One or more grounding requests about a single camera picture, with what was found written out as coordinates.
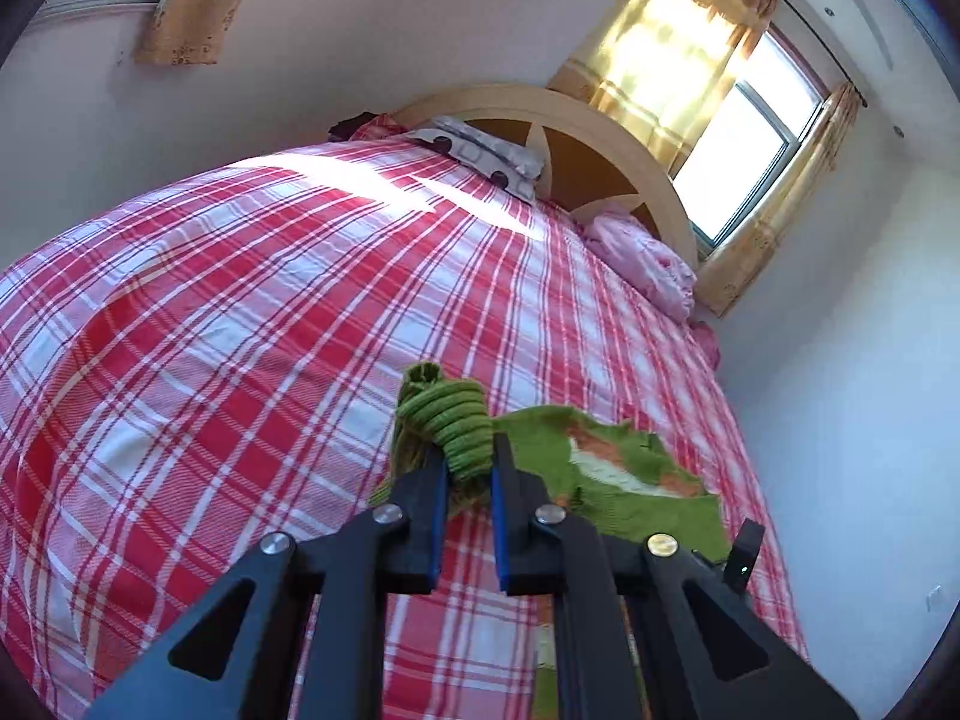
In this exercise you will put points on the green knitted sweater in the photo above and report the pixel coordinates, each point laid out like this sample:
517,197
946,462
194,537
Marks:
547,450

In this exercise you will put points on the grey patterned pillow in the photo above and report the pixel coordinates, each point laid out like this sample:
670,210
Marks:
480,146

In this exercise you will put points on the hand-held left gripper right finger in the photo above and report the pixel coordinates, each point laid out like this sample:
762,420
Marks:
500,532

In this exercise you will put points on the pink cloth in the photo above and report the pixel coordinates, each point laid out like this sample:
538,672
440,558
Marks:
706,345

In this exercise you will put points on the cream wooden headboard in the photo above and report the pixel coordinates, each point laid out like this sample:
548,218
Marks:
600,165

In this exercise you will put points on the white wall socket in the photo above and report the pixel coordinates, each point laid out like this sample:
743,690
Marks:
934,598

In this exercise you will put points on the red plaid bed sheet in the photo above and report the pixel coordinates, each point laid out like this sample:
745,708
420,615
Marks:
225,315

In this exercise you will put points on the pink pillow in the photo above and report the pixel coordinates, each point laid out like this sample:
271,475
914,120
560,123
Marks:
645,262
375,125

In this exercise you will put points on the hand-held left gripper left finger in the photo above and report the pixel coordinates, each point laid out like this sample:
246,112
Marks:
436,532

